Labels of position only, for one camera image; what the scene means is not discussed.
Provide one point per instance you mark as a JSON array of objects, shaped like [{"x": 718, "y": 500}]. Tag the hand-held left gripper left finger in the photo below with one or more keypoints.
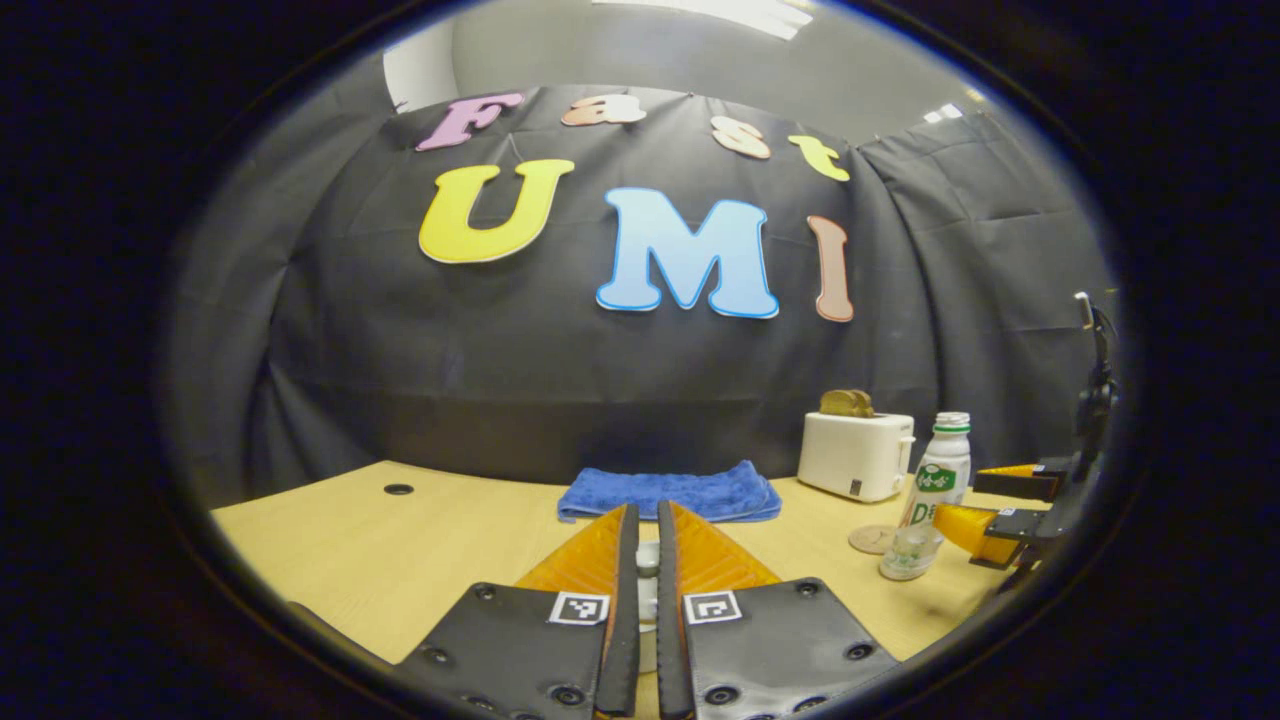
[{"x": 625, "y": 640}]

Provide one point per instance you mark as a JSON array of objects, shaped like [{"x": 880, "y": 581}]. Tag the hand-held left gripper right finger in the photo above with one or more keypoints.
[{"x": 672, "y": 650}]

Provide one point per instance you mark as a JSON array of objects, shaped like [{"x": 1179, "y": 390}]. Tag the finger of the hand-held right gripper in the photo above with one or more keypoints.
[
  {"x": 1030, "y": 482},
  {"x": 1020, "y": 525}
]

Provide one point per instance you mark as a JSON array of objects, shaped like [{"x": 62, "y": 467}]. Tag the white water bottle green label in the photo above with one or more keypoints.
[{"x": 935, "y": 490}]

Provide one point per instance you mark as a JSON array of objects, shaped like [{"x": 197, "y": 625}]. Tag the round brown coaster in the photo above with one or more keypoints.
[{"x": 868, "y": 540}]

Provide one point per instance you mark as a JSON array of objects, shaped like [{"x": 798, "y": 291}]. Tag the blue folded towel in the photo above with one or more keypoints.
[{"x": 670, "y": 492}]

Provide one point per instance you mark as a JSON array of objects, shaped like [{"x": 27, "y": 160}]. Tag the white toaster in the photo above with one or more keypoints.
[{"x": 855, "y": 455}]

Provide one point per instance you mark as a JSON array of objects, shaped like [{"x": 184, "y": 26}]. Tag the brown bread slice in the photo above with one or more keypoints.
[{"x": 847, "y": 403}]

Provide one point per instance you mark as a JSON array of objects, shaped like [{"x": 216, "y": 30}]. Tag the small ceiling light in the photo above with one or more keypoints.
[{"x": 945, "y": 112}]

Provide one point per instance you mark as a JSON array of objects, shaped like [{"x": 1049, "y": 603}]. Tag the ceiling light panel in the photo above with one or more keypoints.
[{"x": 700, "y": 12}]

